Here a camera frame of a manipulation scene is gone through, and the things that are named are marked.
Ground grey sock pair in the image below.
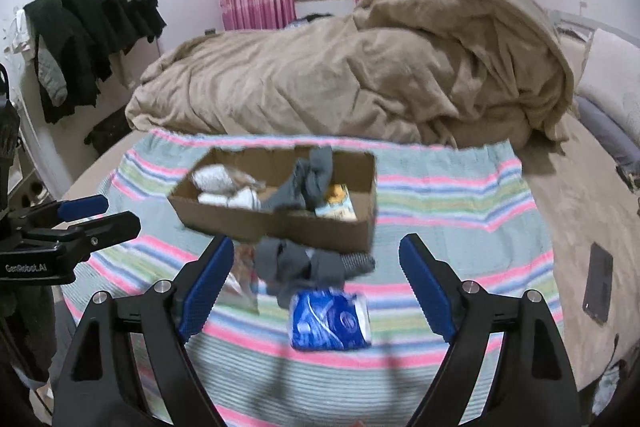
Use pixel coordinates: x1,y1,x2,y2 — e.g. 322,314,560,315
254,237,375,309

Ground blue tissue pack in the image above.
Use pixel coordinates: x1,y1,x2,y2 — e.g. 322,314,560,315
288,288,372,352

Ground clear plastic zip bag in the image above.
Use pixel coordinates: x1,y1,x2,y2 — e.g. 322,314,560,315
217,244,259,314

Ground black smartphone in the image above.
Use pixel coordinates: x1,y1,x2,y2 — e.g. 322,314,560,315
582,243,613,325

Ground white bead bag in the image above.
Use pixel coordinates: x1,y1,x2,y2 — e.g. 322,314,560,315
190,164,266,196

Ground white rolled socks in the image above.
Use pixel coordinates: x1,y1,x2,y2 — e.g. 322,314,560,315
198,187,262,210

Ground black hanging clothes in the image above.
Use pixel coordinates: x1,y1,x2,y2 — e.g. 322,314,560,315
24,0,166,124

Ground striped pastel blanket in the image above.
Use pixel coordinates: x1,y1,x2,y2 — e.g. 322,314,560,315
62,130,563,426

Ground grey socks in box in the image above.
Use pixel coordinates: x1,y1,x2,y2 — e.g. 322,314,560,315
262,146,333,211

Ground grey pillow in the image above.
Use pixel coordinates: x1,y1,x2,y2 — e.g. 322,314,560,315
575,95,639,176

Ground yellow snack packet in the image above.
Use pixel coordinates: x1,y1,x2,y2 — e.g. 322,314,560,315
314,184,357,221

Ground brown cardboard box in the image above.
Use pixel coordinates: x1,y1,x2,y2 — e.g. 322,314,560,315
168,145,376,254

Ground white floral pillow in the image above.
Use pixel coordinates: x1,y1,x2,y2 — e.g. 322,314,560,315
575,28,640,145

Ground beige duvet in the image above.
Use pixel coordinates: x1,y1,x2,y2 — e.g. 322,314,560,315
125,0,574,148

